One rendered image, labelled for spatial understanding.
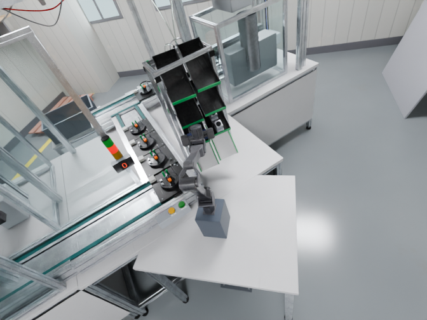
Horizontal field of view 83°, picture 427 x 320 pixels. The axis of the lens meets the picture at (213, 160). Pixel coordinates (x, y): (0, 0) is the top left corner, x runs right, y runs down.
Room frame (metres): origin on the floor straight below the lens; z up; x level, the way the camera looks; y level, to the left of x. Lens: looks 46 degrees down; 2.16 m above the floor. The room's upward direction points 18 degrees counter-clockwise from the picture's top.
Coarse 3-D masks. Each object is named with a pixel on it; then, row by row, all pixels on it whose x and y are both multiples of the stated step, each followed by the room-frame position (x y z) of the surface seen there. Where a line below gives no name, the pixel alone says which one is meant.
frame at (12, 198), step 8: (16, 32) 1.16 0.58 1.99; (24, 32) 1.17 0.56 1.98; (32, 32) 1.17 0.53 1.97; (0, 40) 1.14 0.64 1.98; (8, 40) 1.15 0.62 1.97; (16, 40) 1.15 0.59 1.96; (0, 192) 0.99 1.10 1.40; (8, 192) 1.00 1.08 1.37; (16, 200) 1.00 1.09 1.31; (24, 208) 0.99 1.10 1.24; (32, 208) 1.01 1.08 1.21; (40, 216) 1.00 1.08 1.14; (48, 224) 0.99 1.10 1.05
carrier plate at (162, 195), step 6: (168, 168) 1.22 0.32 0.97; (174, 168) 1.20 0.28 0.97; (180, 168) 1.18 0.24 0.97; (162, 174) 1.19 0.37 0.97; (186, 174) 1.11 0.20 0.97; (156, 180) 1.14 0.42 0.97; (156, 186) 1.09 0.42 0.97; (156, 192) 1.04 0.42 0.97; (162, 192) 1.02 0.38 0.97; (168, 192) 1.01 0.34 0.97; (174, 192) 0.99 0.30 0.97; (162, 198) 0.98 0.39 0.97; (168, 198) 0.96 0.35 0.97
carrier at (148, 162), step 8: (152, 152) 1.34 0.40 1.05; (160, 152) 1.39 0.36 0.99; (168, 152) 1.38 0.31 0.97; (144, 160) 1.39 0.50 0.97; (152, 160) 1.33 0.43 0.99; (160, 160) 1.31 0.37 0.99; (168, 160) 1.30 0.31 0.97; (176, 160) 1.28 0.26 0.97; (144, 168) 1.30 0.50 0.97; (152, 168) 1.27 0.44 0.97; (160, 168) 1.25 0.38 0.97
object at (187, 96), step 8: (160, 56) 1.33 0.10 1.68; (168, 56) 1.34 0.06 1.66; (176, 56) 1.35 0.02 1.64; (160, 64) 1.35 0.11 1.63; (168, 72) 1.29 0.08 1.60; (176, 72) 1.27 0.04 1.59; (184, 72) 1.25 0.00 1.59; (168, 80) 1.24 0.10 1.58; (176, 80) 1.23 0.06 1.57; (184, 80) 1.22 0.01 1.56; (168, 88) 1.19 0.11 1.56; (176, 88) 1.18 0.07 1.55; (184, 88) 1.17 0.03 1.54; (192, 88) 1.15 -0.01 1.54; (176, 96) 1.14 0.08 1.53; (184, 96) 1.13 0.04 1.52; (192, 96) 1.10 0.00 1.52; (176, 104) 1.10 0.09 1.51
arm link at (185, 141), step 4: (208, 128) 1.06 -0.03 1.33; (212, 128) 1.05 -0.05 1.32; (208, 132) 1.03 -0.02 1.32; (212, 132) 1.03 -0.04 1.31; (180, 136) 1.06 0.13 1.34; (184, 136) 1.04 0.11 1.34; (204, 136) 1.03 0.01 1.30; (208, 136) 1.03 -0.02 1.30; (212, 136) 1.03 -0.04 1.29; (184, 140) 1.03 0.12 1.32; (188, 140) 1.03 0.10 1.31; (184, 144) 1.02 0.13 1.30; (188, 144) 1.02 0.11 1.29
